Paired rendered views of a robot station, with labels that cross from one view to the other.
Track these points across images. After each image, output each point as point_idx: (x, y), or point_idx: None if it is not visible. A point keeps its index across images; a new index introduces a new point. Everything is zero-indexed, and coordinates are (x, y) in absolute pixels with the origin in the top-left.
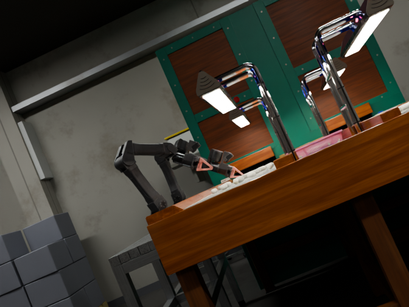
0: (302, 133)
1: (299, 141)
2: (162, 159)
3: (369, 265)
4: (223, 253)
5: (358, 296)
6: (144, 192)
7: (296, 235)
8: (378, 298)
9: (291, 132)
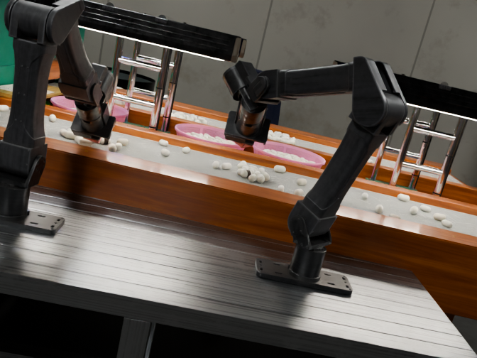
0: (12, 61)
1: (8, 74)
2: (62, 39)
3: None
4: None
5: (187, 340)
6: (346, 192)
7: None
8: (221, 336)
9: (3, 51)
